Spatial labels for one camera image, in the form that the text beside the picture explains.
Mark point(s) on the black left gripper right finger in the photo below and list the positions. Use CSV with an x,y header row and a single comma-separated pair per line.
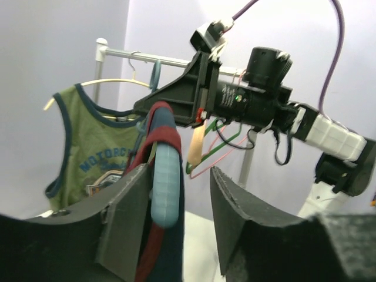
x,y
259,242

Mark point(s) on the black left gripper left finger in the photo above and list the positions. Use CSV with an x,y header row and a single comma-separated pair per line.
x,y
97,239

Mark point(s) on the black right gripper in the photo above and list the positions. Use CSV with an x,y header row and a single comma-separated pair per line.
x,y
199,89

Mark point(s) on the beige wooden hanger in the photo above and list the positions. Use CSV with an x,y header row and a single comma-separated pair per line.
x,y
196,145

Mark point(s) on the navy blue garment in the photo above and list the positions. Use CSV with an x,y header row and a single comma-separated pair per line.
x,y
162,254

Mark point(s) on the green plastic hanger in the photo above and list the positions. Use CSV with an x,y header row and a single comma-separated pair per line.
x,y
217,128

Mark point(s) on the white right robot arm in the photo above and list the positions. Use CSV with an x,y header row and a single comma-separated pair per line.
x,y
347,161

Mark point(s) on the teal blue hanger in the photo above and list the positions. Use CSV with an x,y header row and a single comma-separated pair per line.
x,y
165,192

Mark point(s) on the olive green garment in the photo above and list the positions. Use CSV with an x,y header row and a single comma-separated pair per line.
x,y
98,142

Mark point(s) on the metal clothes rack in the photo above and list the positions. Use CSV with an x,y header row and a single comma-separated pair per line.
x,y
102,50

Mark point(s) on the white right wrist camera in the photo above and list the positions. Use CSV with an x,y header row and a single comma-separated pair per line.
x,y
209,38

